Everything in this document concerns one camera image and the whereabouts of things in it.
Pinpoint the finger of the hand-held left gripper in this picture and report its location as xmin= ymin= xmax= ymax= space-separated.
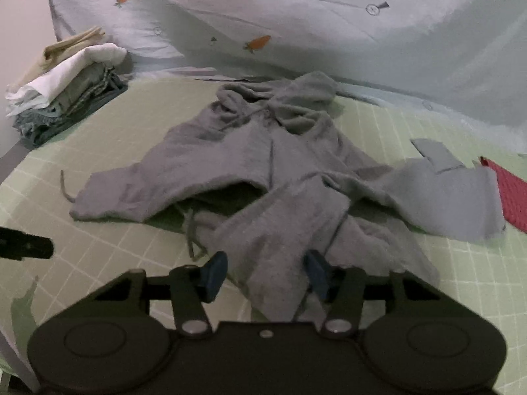
xmin=0 ymin=226 xmax=54 ymax=261

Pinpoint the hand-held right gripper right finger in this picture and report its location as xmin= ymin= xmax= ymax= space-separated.
xmin=303 ymin=250 xmax=444 ymax=340

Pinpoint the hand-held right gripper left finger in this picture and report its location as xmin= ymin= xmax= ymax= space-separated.
xmin=88 ymin=250 xmax=230 ymax=340

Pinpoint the grey hoodie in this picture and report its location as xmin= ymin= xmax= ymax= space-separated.
xmin=61 ymin=71 xmax=441 ymax=324

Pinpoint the blue-grey folded garment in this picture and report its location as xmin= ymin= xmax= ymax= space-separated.
xmin=12 ymin=76 xmax=129 ymax=149

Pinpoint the green checked bed sheet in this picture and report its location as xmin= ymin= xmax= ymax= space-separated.
xmin=0 ymin=74 xmax=527 ymax=395

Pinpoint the grey-blue garment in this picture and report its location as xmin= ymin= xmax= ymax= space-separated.
xmin=387 ymin=138 xmax=507 ymax=242

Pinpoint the olive folded garment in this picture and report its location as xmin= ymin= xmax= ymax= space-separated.
xmin=49 ymin=66 xmax=121 ymax=117

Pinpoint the white folded garment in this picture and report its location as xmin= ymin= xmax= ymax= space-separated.
xmin=5 ymin=43 xmax=128 ymax=113

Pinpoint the beige folded garment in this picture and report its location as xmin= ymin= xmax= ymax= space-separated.
xmin=20 ymin=26 xmax=106 ymax=85

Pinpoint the red cloth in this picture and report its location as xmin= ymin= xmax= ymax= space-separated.
xmin=480 ymin=155 xmax=527 ymax=233

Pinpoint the carrot printed light blanket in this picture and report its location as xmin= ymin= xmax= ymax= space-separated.
xmin=43 ymin=0 xmax=527 ymax=153

